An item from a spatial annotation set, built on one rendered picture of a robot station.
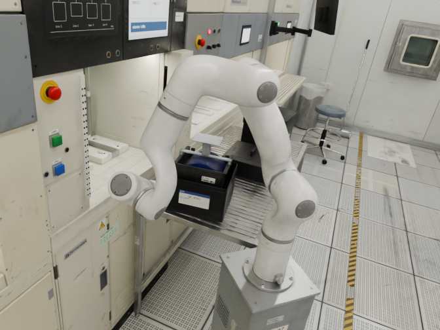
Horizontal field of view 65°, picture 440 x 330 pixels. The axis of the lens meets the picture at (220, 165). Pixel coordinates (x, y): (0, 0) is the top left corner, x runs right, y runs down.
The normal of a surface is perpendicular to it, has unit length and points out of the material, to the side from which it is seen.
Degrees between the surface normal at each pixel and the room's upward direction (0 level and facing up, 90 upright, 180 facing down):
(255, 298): 0
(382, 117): 90
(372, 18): 90
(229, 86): 86
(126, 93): 90
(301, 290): 0
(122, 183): 53
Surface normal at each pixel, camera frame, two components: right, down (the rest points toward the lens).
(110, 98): -0.37, 0.37
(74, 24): 0.92, 0.27
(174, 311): 0.12, -0.89
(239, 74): -0.41, -0.01
